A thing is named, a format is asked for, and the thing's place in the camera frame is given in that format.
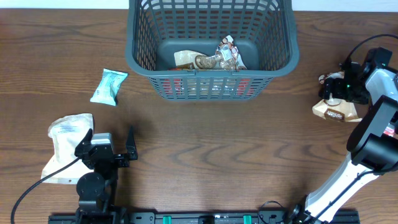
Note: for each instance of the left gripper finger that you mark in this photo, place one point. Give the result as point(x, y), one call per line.
point(131, 145)
point(86, 141)

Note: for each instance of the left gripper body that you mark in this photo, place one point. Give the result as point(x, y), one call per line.
point(120, 162)

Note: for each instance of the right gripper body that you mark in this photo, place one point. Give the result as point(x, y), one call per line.
point(330, 88)

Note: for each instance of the brown white snack pouch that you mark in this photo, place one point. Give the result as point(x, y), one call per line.
point(334, 108)

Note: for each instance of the teal snack packet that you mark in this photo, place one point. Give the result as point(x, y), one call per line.
point(108, 87)

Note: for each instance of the orange cracker sleeve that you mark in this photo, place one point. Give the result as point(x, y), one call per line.
point(205, 88)

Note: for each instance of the cookie pouch brown white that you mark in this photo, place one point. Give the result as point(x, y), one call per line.
point(226, 57)

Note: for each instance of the kleenex tissue multipack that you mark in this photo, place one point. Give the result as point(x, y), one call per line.
point(390, 130)

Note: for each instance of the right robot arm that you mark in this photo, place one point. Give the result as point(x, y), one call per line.
point(371, 153)

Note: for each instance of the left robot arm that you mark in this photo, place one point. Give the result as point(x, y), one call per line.
point(97, 189)

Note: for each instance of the beige pouch white label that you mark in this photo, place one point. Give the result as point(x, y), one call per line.
point(66, 133)

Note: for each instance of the grey plastic basket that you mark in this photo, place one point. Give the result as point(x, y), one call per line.
point(212, 50)

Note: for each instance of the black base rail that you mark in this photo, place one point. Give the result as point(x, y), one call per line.
point(265, 216)

